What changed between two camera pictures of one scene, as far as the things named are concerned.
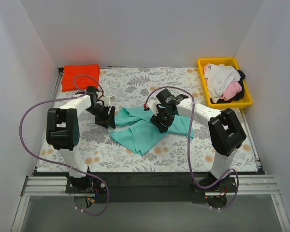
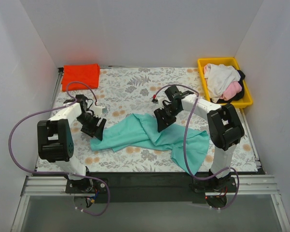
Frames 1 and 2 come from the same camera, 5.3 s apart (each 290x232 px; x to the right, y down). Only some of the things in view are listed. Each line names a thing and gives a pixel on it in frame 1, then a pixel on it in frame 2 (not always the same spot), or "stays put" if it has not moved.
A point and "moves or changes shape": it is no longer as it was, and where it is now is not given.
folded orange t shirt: (78, 77) stays put
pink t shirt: (231, 91) stays put
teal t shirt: (139, 128) moves or changes shape
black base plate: (152, 187) stays put
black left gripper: (104, 115) to (94, 123)
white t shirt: (217, 75) stays put
